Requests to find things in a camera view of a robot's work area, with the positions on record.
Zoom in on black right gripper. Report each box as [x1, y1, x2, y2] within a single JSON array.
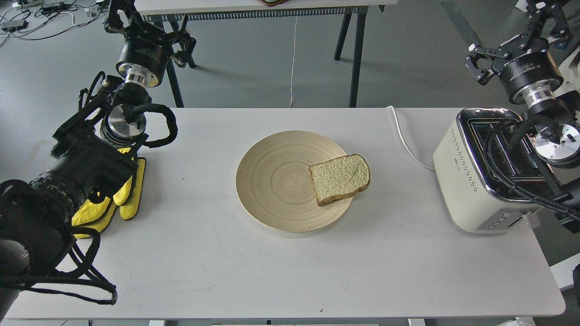
[[464, 38, 563, 105]]

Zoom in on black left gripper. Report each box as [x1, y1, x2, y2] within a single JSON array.
[[116, 18, 197, 87]]

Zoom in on slice of toast bread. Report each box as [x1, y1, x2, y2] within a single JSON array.
[[309, 154, 371, 206]]

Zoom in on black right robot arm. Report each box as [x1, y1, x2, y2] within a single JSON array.
[[464, 36, 579, 233]]

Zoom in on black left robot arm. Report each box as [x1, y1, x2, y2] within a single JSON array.
[[1, 14, 196, 317]]

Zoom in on cream white toaster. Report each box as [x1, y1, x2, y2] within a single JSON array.
[[433, 108, 552, 235]]

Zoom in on background table with black legs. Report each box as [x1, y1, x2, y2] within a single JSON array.
[[136, 0, 398, 108]]

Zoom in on brown object on background table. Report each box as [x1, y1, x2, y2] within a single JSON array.
[[259, 0, 288, 7]]

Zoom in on round bamboo plate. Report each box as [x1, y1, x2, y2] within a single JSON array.
[[236, 130, 352, 233]]

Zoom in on yellow cloth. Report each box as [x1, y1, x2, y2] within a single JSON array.
[[71, 156, 147, 233]]

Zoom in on white toaster power cable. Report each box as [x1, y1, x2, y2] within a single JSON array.
[[386, 105, 435, 171]]

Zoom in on thin white hanging cable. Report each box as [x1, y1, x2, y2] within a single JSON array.
[[289, 16, 298, 108]]

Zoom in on cables on floor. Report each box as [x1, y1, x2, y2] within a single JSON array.
[[0, 0, 111, 46]]

